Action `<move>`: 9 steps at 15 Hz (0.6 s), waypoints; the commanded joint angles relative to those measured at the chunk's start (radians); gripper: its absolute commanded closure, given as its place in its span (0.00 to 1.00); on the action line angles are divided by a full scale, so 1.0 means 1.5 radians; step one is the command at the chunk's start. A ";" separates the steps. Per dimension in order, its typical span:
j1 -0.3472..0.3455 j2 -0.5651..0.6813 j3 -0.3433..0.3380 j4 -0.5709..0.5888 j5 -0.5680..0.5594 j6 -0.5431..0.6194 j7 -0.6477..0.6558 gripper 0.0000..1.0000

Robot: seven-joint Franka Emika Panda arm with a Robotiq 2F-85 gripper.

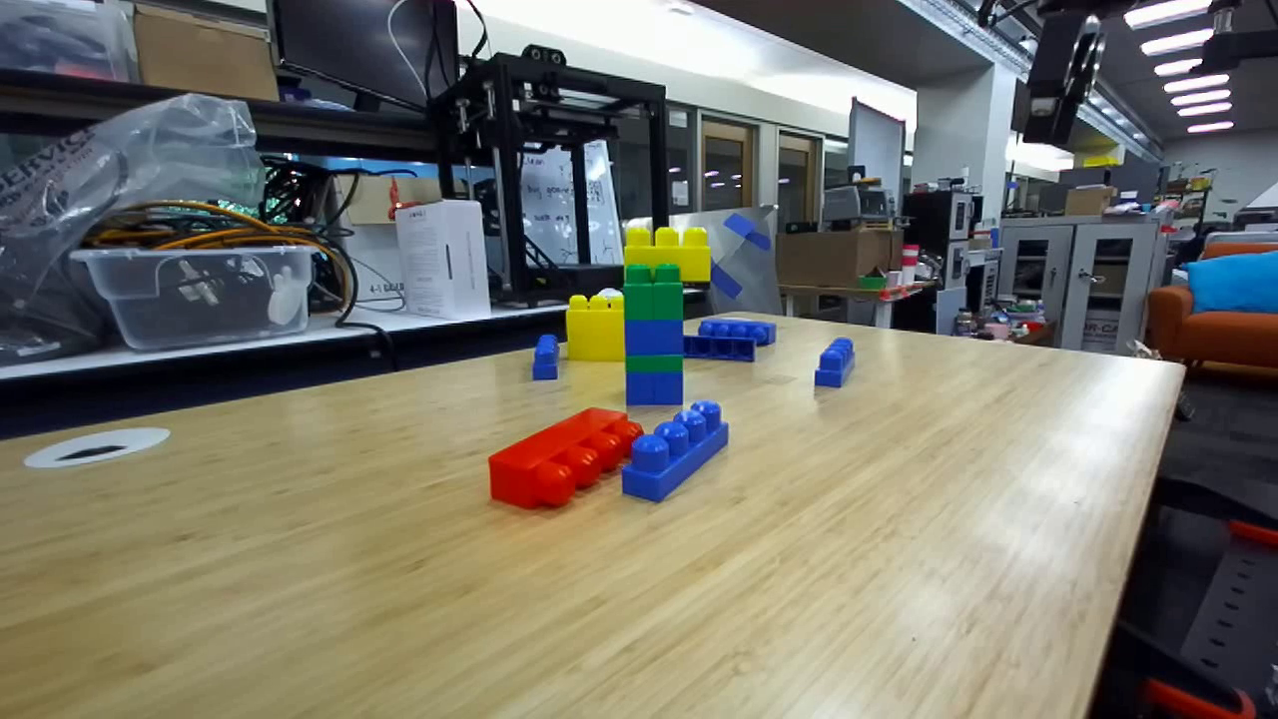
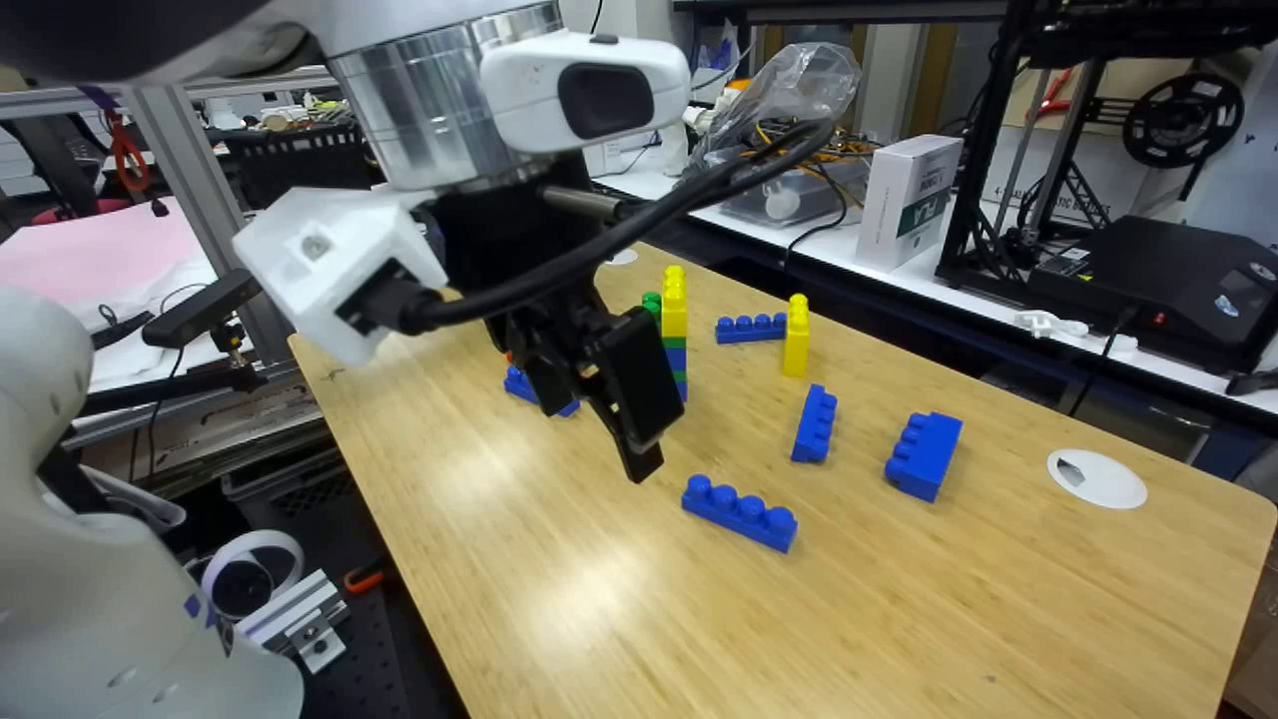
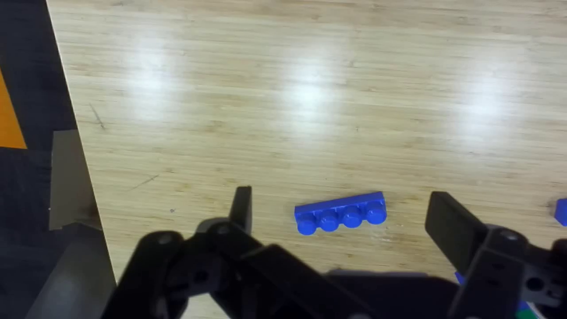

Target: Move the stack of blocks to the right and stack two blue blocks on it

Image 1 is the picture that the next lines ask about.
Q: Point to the red eight-stud toy block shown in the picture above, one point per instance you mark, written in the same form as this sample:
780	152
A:
559	461

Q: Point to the dark shelf board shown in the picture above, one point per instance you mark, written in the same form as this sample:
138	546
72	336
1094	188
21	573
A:
334	129

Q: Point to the black monitor screen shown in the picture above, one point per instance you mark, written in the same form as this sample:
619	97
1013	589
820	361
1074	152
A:
361	45

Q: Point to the thin green toy block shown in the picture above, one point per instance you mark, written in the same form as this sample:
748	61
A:
654	366

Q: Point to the clear panel with blue tape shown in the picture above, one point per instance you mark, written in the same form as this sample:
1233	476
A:
740	260

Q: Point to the grey double-door cabinet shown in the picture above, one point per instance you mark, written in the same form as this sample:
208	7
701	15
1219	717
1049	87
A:
1080	280

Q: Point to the yellow tall two-stud block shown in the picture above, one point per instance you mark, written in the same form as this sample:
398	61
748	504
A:
592	332

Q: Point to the black chair red trim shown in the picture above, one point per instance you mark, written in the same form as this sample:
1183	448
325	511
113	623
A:
1238	623

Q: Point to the blue wide six-stud block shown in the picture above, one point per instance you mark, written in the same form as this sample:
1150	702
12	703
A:
745	329

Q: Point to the blue square toy block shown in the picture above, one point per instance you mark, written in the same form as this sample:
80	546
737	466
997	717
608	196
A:
654	388
654	336

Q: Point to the ceiling light strip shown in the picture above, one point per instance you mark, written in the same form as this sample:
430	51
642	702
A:
1211	129
1173	19
1201	87
1179	43

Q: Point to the blue four-stud toy block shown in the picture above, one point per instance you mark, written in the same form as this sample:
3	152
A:
831	366
546	361
671	461
720	350

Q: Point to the clear plastic storage bin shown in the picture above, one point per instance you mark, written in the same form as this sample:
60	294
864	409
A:
201	300

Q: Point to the blue cushion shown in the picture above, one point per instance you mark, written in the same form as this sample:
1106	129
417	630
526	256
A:
1238	284

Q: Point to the black machine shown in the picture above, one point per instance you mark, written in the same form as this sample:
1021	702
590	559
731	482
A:
940	220

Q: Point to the yellow three-stud toy block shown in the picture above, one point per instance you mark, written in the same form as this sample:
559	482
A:
693	256

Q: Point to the white cardboard box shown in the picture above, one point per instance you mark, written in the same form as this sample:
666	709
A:
443	260

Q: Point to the orange sofa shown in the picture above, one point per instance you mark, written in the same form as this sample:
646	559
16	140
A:
1205	342

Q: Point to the clear plastic bag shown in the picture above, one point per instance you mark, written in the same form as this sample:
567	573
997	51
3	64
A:
162	152

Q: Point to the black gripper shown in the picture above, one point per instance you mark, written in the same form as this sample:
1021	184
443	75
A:
1069	43

